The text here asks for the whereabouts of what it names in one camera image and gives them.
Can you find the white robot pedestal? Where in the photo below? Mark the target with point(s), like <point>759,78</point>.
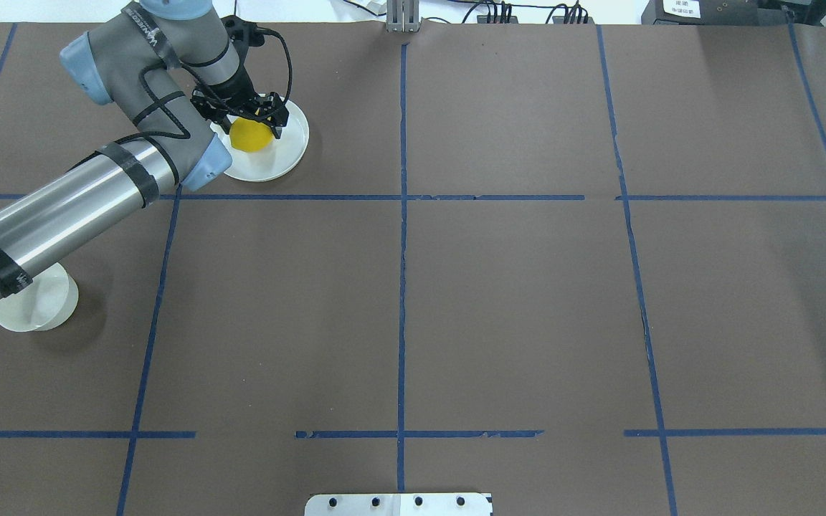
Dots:
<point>428,503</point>

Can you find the white bowl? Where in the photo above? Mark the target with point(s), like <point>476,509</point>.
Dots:
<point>46,304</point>

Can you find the aluminium frame post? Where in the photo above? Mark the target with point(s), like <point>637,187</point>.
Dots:
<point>403,16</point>

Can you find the black desktop box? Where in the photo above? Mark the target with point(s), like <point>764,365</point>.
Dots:
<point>712,13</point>

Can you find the far orange black adapter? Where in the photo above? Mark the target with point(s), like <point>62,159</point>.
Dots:
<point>497,14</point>

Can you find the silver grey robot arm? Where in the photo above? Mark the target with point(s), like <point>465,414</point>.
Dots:
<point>177,71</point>

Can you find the white plate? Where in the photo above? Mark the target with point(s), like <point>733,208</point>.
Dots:
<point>279,155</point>

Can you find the yellow lemon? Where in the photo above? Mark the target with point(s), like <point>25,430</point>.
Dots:
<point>249,135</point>

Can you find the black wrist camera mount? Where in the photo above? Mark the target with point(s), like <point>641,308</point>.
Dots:
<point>243,34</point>

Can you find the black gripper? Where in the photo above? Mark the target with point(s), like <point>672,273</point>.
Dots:
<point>238,91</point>

